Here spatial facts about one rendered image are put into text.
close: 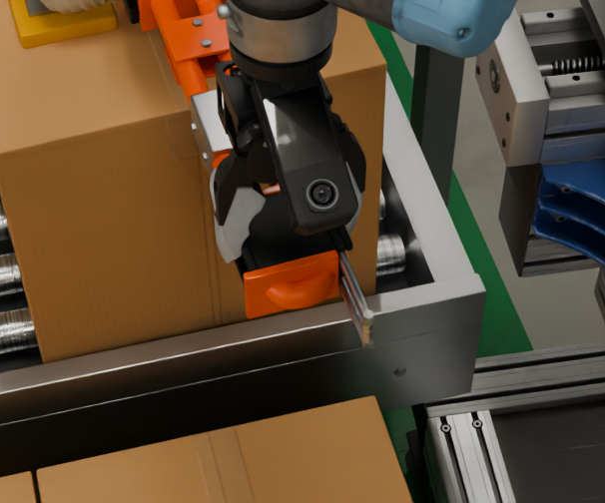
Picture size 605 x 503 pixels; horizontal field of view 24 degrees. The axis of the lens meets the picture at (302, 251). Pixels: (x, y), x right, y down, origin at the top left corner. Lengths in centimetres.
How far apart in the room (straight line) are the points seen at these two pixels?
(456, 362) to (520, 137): 48
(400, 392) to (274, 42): 94
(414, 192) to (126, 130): 52
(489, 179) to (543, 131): 125
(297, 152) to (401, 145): 90
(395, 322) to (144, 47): 46
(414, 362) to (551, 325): 71
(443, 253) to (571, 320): 74
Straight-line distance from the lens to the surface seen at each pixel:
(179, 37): 128
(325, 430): 166
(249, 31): 96
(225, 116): 107
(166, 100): 143
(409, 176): 184
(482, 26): 87
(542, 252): 156
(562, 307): 249
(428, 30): 86
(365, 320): 107
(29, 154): 142
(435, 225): 179
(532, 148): 143
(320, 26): 96
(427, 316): 171
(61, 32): 150
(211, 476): 164
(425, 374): 181
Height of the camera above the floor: 194
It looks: 50 degrees down
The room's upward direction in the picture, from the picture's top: straight up
